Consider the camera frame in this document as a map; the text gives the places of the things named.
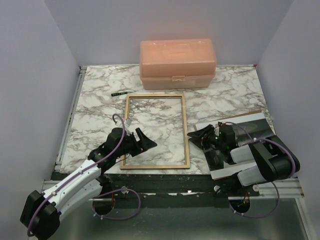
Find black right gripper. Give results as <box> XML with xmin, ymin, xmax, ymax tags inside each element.
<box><xmin>188</xmin><ymin>124</ymin><xmax>226</xmax><ymax>151</ymax></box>

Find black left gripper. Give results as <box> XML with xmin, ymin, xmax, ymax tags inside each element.
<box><xmin>115</xmin><ymin>128</ymin><xmax>157</xmax><ymax>158</ymax></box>

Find rectangular picture frame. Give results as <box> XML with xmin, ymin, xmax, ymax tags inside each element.
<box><xmin>120</xmin><ymin>93</ymin><xmax>191</xmax><ymax>170</ymax></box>

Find glossy photo print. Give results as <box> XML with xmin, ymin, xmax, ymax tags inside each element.
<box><xmin>194</xmin><ymin>111</ymin><xmax>274</xmax><ymax>180</ymax></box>

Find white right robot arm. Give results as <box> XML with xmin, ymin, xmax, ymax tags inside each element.
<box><xmin>187</xmin><ymin>121</ymin><xmax>301</xmax><ymax>196</ymax></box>

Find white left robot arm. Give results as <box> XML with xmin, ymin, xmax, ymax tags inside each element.
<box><xmin>20</xmin><ymin>127</ymin><xmax>157</xmax><ymax>240</ymax></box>

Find small green black screwdriver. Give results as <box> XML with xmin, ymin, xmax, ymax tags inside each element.
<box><xmin>111</xmin><ymin>91</ymin><xmax>129</xmax><ymax>97</ymax></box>

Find brown cardboard backing sheet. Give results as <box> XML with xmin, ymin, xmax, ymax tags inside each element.
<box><xmin>194</xmin><ymin>109</ymin><xmax>291</xmax><ymax>161</ymax></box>

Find orange translucent plastic toolbox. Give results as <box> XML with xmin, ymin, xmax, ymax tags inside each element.
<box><xmin>139</xmin><ymin>38</ymin><xmax>217</xmax><ymax>90</ymax></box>

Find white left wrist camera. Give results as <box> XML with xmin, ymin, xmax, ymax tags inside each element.
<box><xmin>124</xmin><ymin>118</ymin><xmax>132</xmax><ymax>128</ymax></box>

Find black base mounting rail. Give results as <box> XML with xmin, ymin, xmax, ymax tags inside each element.
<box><xmin>98</xmin><ymin>173</ymin><xmax>260</xmax><ymax>209</ymax></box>

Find aluminium extrusion frame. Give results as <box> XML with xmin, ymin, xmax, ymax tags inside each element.
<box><xmin>51</xmin><ymin>64</ymin><xmax>307</xmax><ymax>240</ymax></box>

